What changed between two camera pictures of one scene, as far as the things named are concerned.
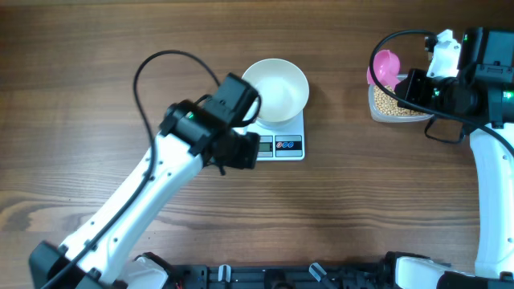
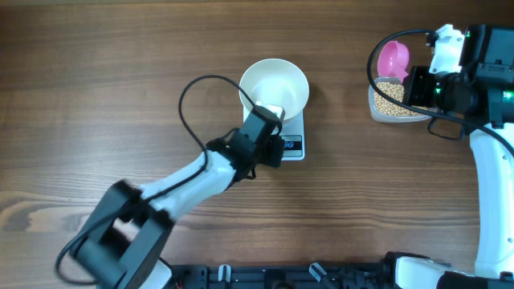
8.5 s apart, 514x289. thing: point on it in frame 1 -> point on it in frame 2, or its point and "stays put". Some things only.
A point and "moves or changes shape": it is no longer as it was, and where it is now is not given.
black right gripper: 408,90 stays put
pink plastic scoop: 386,67 moves or changes shape
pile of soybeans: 386,103 stays put
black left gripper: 250,158 -> 275,160
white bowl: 283,91 stays put
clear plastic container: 385,108 stays put
